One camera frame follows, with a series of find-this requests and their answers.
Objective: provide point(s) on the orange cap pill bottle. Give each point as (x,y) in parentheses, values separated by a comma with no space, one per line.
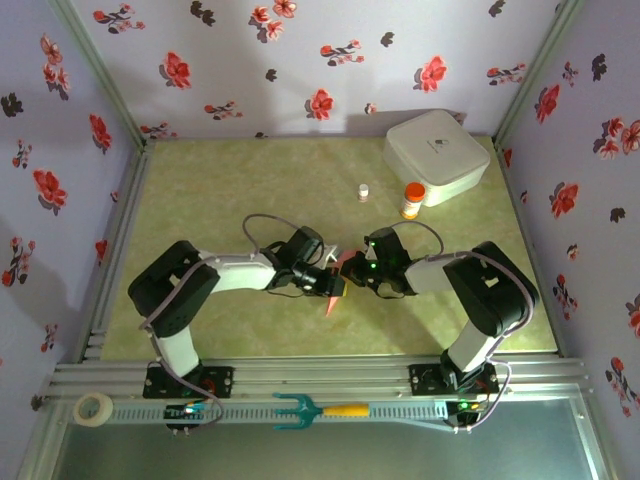
(413,197)

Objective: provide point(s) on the small white vial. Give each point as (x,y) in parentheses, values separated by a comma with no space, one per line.
(363,192)

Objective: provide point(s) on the white tape roll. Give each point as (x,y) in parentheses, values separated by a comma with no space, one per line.
(102,400)

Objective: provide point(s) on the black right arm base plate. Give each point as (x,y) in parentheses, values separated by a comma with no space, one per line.
(425,380)

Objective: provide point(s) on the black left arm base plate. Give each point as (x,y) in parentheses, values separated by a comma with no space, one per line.
(220,382)

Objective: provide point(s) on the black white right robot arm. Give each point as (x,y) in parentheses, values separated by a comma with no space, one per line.
(490,290)

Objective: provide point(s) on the white plastic lidded box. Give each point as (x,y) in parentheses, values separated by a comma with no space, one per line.
(435,150)

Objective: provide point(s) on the grey metal panel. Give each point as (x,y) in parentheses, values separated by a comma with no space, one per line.
(320,455)

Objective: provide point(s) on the aluminium frame post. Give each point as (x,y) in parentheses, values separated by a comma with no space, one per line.
(540,65)
(99,65)

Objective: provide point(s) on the aluminium side rail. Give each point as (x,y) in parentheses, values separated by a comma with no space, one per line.
(506,165)
(129,200)

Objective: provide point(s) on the pink cloth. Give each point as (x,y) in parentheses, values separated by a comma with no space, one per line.
(332,306)

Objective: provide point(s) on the aluminium mounting rail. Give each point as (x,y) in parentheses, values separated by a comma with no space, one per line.
(320,375)

